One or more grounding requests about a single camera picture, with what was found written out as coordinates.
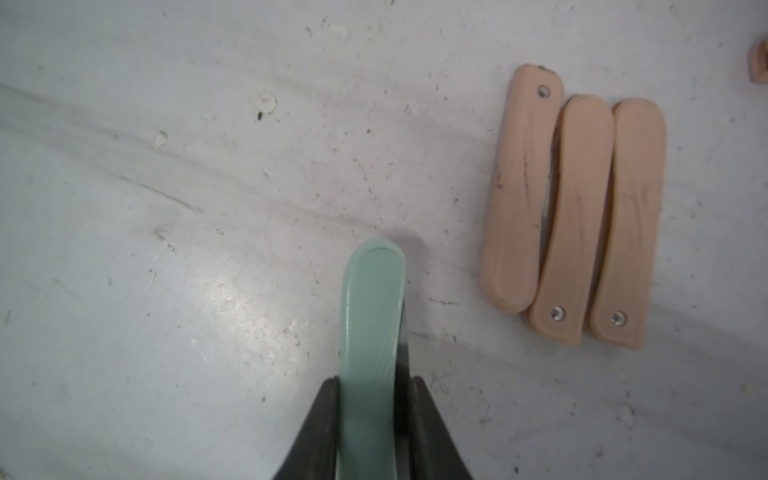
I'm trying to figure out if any mint knife pair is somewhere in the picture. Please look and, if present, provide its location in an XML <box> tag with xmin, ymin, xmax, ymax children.
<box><xmin>337</xmin><ymin>238</ymin><xmax>407</xmax><ymax>479</ymax></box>

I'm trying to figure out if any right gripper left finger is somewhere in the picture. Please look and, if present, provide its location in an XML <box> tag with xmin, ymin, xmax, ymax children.
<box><xmin>273</xmin><ymin>377</ymin><xmax>340</xmax><ymax>480</ymax></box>

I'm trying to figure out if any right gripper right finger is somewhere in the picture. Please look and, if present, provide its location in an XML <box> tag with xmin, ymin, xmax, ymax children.
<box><xmin>395</xmin><ymin>341</ymin><xmax>472</xmax><ymax>479</ymax></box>

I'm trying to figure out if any pink knife lower left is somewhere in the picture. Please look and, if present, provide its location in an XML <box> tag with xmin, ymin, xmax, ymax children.
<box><xmin>748</xmin><ymin>38</ymin><xmax>768</xmax><ymax>85</ymax></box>

